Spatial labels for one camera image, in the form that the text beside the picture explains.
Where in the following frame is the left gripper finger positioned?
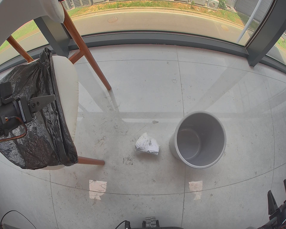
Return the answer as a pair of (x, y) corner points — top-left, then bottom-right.
(29, 94), (56, 112)

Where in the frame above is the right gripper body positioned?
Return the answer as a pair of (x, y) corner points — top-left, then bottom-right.
(267, 204), (286, 229)

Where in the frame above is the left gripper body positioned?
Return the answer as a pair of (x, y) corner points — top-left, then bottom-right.
(0, 97), (34, 123)

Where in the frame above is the black plastic bag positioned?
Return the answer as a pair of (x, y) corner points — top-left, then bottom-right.
(0, 47), (79, 170)

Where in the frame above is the white paper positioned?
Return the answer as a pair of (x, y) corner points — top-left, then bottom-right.
(135, 132), (160, 156)

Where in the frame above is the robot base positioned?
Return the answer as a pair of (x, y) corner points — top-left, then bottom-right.
(132, 216), (185, 229)

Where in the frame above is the white trash bin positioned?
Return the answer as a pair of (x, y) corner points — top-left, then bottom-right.
(169, 111), (227, 168)

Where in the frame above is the white cushioned wooden chair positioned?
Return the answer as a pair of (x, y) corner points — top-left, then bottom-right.
(0, 0), (112, 171)

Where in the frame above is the window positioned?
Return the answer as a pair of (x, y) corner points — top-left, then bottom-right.
(0, 0), (286, 74)

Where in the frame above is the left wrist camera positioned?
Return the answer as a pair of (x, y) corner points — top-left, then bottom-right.
(0, 82), (13, 105)

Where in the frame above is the black cable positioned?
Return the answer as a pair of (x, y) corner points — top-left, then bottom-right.
(0, 210), (37, 229)
(115, 220), (130, 229)

